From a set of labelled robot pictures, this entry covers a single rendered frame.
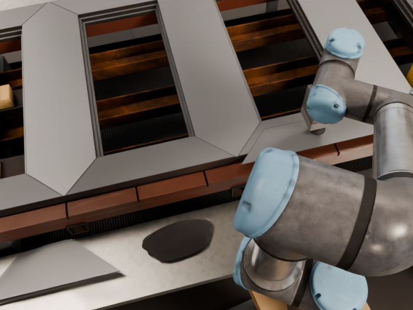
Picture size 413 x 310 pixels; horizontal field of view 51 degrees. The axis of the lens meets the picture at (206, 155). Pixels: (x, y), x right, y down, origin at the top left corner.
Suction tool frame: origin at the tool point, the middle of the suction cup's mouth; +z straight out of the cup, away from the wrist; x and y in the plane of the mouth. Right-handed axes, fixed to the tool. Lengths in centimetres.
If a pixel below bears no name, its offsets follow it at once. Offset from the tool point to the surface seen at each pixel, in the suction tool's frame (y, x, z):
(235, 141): 21.3, -2.8, 1.8
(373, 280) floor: -32, 26, 87
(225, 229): 28.4, 13.4, 19.4
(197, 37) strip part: 21.9, -42.7, 1.8
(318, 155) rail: 0.9, 5.3, 4.8
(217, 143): 26.1, -3.7, 1.8
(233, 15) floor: -21, -143, 87
